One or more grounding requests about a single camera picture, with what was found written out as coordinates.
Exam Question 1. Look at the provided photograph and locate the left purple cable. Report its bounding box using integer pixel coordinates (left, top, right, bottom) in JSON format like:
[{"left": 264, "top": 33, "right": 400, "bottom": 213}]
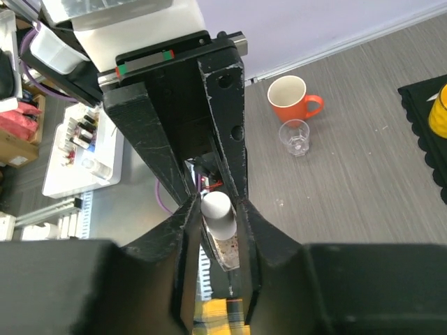
[{"left": 155, "top": 179, "right": 175, "bottom": 216}]

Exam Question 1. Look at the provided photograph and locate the black cloth placemat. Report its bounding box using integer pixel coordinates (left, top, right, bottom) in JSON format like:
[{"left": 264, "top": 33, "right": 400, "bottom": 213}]
[{"left": 397, "top": 75, "right": 446, "bottom": 203}]

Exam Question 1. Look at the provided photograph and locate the yellow plaid sleeve forearm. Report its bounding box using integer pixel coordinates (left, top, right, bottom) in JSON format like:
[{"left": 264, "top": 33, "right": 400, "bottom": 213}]
[{"left": 192, "top": 298, "right": 251, "bottom": 335}]

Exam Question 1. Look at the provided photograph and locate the cardboard box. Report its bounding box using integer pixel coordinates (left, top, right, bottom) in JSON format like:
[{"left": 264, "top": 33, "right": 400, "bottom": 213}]
[{"left": 1, "top": 95, "right": 46, "bottom": 168}]

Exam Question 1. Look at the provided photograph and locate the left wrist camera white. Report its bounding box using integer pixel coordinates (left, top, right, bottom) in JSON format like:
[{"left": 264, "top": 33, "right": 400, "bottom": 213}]
[{"left": 30, "top": 1, "right": 205, "bottom": 75}]

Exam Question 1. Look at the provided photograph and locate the clear plastic cup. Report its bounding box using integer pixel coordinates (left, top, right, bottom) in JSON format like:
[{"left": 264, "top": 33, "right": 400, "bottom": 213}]
[{"left": 279, "top": 119, "right": 310, "bottom": 157}]

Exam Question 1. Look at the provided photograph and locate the white cable duct strip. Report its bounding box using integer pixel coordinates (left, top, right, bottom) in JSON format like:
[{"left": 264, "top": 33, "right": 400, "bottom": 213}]
[{"left": 196, "top": 246, "right": 213, "bottom": 301}]

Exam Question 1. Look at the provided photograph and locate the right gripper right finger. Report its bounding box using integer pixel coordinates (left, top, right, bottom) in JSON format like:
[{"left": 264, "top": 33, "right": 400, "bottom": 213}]
[{"left": 236, "top": 200, "right": 446, "bottom": 334}]

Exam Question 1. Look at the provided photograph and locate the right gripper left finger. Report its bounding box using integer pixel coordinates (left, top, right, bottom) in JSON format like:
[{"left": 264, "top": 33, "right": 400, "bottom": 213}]
[{"left": 1, "top": 195, "right": 201, "bottom": 334}]

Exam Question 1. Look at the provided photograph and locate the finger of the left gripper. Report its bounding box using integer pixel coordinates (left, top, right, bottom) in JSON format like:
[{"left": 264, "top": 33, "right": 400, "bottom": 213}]
[
  {"left": 103, "top": 82, "right": 192, "bottom": 205},
  {"left": 198, "top": 52, "right": 248, "bottom": 204}
]

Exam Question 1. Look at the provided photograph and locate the yellow mug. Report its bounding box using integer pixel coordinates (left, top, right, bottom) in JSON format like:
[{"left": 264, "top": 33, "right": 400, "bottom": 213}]
[{"left": 428, "top": 85, "right": 447, "bottom": 139}]

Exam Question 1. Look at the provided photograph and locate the glitter nail polish bottle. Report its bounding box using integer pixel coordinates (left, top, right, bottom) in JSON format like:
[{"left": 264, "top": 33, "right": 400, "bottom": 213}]
[{"left": 206, "top": 228, "right": 240, "bottom": 271}]

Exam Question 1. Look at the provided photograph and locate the orange mug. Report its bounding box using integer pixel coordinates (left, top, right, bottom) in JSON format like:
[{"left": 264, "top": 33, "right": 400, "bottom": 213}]
[{"left": 267, "top": 75, "right": 325, "bottom": 123}]

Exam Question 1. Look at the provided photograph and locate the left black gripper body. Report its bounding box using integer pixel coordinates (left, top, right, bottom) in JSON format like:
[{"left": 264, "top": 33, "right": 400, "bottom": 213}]
[{"left": 71, "top": 29, "right": 249, "bottom": 105}]

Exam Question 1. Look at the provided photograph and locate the white tray with bottles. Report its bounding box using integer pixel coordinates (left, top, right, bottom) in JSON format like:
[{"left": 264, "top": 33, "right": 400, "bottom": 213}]
[{"left": 42, "top": 103, "right": 124, "bottom": 199}]

